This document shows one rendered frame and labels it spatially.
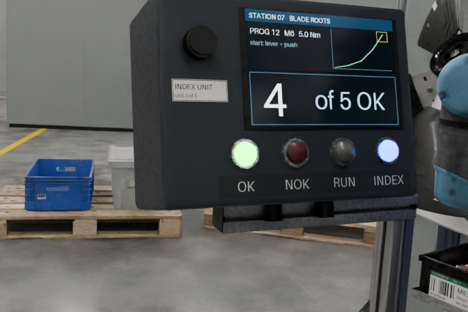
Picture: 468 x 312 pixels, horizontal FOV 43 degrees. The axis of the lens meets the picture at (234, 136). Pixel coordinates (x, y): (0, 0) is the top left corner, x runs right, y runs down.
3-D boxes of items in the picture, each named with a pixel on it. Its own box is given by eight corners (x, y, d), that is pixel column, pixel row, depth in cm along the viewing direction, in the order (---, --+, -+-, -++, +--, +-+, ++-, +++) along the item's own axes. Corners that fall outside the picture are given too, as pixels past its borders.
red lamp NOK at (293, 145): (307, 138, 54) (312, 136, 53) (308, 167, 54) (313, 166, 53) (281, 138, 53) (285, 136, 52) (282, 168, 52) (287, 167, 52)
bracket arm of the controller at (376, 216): (399, 212, 70) (401, 187, 69) (416, 219, 67) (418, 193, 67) (211, 225, 61) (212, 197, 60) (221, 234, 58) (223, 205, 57)
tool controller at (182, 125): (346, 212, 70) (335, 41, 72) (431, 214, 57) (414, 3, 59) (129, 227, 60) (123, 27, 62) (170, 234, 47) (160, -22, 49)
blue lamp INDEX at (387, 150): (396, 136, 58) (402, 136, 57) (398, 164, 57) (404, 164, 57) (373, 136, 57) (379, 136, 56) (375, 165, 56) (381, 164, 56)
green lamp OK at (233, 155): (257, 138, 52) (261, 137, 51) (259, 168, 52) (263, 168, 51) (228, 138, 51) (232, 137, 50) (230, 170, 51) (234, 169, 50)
